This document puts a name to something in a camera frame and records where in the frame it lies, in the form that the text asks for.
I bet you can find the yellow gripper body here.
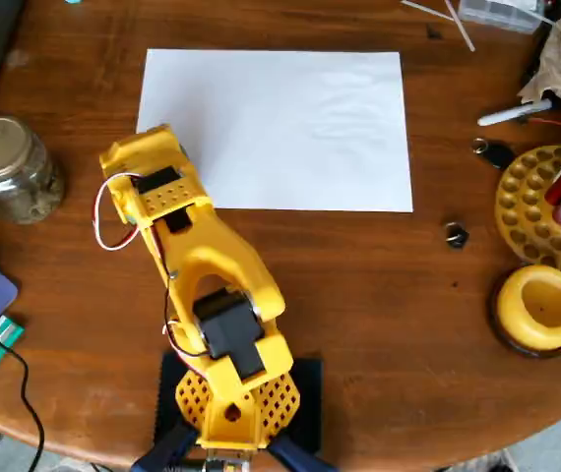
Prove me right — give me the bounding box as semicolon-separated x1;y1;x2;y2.
98;124;189;181

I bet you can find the glass jar with gold lid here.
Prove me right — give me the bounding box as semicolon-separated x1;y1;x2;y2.
0;116;65;225

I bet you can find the white paper sheet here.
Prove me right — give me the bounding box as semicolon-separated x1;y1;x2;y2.
136;47;414;213

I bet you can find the black base mat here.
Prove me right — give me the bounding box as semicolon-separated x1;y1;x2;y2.
155;351;324;458

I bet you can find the blue clamp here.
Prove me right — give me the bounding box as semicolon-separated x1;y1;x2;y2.
266;435;340;472
130;421;199;472

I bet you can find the thin white stick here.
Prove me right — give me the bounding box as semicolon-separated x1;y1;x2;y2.
401;0;457;23

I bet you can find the long white stick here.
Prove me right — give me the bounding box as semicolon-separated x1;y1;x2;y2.
444;0;476;52

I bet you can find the black key fob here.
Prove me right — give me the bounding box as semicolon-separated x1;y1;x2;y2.
481;140;516;171

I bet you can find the white marker pen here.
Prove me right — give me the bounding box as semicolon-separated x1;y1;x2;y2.
476;99;554;128

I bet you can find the clear plastic box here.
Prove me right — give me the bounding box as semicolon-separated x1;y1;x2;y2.
458;0;551;35

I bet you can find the yellow round holder tray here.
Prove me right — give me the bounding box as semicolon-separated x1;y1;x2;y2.
495;145;561;285

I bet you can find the yellow tape roll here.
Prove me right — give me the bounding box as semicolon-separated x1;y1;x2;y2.
487;274;561;359

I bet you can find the yellow hollow candle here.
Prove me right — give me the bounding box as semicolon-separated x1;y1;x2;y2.
498;265;561;352

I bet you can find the black cable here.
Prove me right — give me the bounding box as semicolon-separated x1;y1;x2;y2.
0;287;46;472

